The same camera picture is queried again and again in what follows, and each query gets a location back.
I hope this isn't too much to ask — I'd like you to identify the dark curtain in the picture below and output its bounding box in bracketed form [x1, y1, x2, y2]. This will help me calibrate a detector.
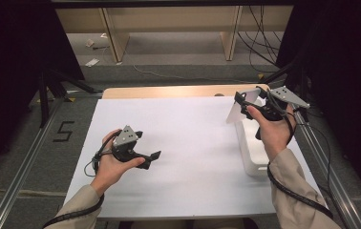
[275, 0, 361, 202]
[0, 0, 86, 189]

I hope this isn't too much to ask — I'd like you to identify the right hand-held gripper cable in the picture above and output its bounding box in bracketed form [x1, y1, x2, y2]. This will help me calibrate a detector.
[265, 90, 334, 220]

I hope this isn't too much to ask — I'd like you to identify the hand-held gripper cable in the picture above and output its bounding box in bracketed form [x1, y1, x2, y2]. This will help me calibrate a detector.
[265, 90, 334, 220]
[42, 129, 119, 229]

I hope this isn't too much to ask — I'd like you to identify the aluminium floor rail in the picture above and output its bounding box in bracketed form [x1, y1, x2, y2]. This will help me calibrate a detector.
[292, 104, 361, 229]
[0, 94, 66, 229]

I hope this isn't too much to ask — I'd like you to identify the white board sheet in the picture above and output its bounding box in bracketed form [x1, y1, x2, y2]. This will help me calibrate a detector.
[63, 94, 323, 220]

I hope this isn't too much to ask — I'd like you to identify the left hand-held gripper cable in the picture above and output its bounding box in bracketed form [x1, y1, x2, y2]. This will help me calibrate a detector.
[42, 129, 119, 229]

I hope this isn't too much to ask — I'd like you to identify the bundle of black cables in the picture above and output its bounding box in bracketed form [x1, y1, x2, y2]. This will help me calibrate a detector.
[237, 4, 285, 74]

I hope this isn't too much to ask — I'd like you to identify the black metal stand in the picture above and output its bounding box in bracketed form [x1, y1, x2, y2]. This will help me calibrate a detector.
[259, 53, 310, 123]

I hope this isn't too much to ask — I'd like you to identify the light wooden desk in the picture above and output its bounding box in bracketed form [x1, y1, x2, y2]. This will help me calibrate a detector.
[55, 4, 294, 64]

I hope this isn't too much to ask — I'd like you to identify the person's right hand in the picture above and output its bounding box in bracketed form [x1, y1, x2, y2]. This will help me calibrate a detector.
[246, 105, 297, 161]

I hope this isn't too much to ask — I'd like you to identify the white plastic bin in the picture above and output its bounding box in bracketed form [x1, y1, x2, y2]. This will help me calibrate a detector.
[234, 97, 277, 177]

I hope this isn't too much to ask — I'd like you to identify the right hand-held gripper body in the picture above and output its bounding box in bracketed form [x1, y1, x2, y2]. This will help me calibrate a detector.
[259, 85, 310, 122]

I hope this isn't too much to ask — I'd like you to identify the black floor cable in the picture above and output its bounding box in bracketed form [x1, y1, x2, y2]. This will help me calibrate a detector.
[299, 108, 339, 198]

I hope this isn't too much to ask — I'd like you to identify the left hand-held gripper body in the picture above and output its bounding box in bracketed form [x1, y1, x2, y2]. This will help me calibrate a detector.
[111, 125, 144, 162]

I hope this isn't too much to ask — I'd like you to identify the black tripod stand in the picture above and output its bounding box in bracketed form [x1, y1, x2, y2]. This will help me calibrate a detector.
[36, 68, 103, 129]

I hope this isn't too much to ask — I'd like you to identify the iridescent phone case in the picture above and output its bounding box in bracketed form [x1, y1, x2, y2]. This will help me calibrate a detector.
[225, 88, 263, 125]

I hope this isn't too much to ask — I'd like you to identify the person's left hand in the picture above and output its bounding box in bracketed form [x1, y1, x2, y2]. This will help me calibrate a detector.
[90, 128, 145, 197]

